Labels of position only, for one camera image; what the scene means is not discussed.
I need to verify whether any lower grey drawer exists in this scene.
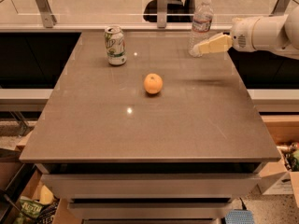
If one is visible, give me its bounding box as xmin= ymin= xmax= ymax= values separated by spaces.
xmin=68 ymin=203 xmax=232 ymax=220

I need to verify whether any orange fruit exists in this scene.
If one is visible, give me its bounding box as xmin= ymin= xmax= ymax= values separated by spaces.
xmin=143 ymin=74 xmax=163 ymax=94

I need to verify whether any green snack bag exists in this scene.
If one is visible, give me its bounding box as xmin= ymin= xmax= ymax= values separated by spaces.
xmin=13 ymin=196 xmax=43 ymax=224

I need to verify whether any metal railing bracket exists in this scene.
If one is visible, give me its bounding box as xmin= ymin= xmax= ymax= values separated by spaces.
xmin=157 ymin=0 xmax=167 ymax=28
xmin=270 ymin=0 xmax=291 ymax=16
xmin=35 ymin=0 xmax=57 ymax=28

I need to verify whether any upper grey drawer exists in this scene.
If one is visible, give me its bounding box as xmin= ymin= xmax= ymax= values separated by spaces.
xmin=42 ymin=174 xmax=260 ymax=199

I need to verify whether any green white soda can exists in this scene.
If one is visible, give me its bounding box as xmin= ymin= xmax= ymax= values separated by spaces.
xmin=104 ymin=26 xmax=127 ymax=65

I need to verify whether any left cardboard box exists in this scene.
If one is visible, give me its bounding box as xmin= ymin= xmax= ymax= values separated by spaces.
xmin=1 ymin=172 xmax=81 ymax=224

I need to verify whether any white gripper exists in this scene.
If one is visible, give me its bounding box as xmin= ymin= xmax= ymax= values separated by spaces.
xmin=192 ymin=17 xmax=259 ymax=57

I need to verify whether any right metal railing bracket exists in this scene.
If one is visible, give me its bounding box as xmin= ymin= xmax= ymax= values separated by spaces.
xmin=270 ymin=0 xmax=291 ymax=16

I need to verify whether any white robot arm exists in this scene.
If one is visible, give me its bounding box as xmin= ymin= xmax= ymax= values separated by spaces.
xmin=191 ymin=7 xmax=299 ymax=59

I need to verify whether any black office chair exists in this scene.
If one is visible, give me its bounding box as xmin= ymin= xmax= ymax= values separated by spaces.
xmin=142 ymin=0 xmax=199 ymax=23

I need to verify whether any middle metal railing bracket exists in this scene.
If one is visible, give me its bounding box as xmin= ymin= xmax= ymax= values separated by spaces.
xmin=157 ymin=0 xmax=167 ymax=28

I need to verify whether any blue mesh object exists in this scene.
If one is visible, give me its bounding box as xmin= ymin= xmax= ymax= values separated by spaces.
xmin=224 ymin=210 xmax=255 ymax=224

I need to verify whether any right cardboard box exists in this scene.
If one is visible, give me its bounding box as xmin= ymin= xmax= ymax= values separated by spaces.
xmin=258 ymin=142 xmax=299 ymax=207

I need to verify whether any clear plastic water bottle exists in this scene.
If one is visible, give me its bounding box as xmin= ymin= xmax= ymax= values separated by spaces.
xmin=188 ymin=0 xmax=214 ymax=57

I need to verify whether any yellow item in box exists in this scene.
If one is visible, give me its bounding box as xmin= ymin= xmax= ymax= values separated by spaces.
xmin=39 ymin=185 xmax=54 ymax=205

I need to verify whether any grey drawer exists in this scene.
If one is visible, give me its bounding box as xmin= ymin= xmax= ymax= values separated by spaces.
xmin=42 ymin=174 xmax=260 ymax=199
xmin=68 ymin=203 xmax=232 ymax=220

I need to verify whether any left metal railing bracket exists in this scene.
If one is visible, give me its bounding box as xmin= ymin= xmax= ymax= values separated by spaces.
xmin=35 ymin=0 xmax=57 ymax=28

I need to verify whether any cardboard box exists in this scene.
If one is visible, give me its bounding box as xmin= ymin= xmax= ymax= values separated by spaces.
xmin=258 ymin=142 xmax=299 ymax=207
xmin=1 ymin=172 xmax=81 ymax=224

